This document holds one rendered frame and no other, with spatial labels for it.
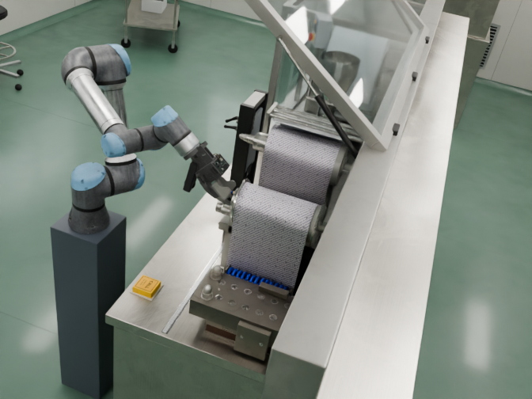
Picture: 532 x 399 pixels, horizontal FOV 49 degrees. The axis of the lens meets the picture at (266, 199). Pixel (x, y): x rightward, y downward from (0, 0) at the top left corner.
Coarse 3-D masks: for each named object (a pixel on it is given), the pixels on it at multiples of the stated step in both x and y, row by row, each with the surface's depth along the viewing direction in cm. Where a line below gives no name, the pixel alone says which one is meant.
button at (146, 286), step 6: (144, 276) 196; (138, 282) 193; (144, 282) 194; (150, 282) 194; (156, 282) 195; (132, 288) 192; (138, 288) 191; (144, 288) 191; (150, 288) 192; (156, 288) 193; (144, 294) 191; (150, 294) 190
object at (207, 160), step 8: (200, 144) 180; (192, 152) 177; (200, 152) 178; (208, 152) 179; (192, 160) 180; (200, 160) 180; (208, 160) 178; (216, 160) 179; (224, 160) 182; (200, 168) 181; (208, 168) 177; (216, 168) 178; (224, 168) 180; (200, 176) 180; (208, 176) 180; (216, 176) 178
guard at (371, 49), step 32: (288, 0) 144; (320, 0) 160; (352, 0) 180; (384, 0) 206; (320, 32) 148; (352, 32) 165; (384, 32) 187; (416, 32) 215; (352, 64) 153; (384, 64) 171; (352, 96) 142; (384, 96) 158
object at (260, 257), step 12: (240, 240) 184; (252, 240) 182; (264, 240) 180; (228, 252) 188; (240, 252) 186; (252, 252) 184; (264, 252) 183; (276, 252) 181; (288, 252) 180; (300, 252) 178; (228, 264) 190; (240, 264) 189; (252, 264) 187; (264, 264) 185; (276, 264) 184; (288, 264) 182; (264, 276) 188; (276, 276) 186; (288, 276) 185
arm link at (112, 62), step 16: (96, 48) 198; (112, 48) 200; (96, 64) 196; (112, 64) 200; (128, 64) 203; (96, 80) 201; (112, 80) 201; (112, 96) 204; (112, 160) 211; (128, 160) 212; (112, 176) 210; (128, 176) 213; (144, 176) 218
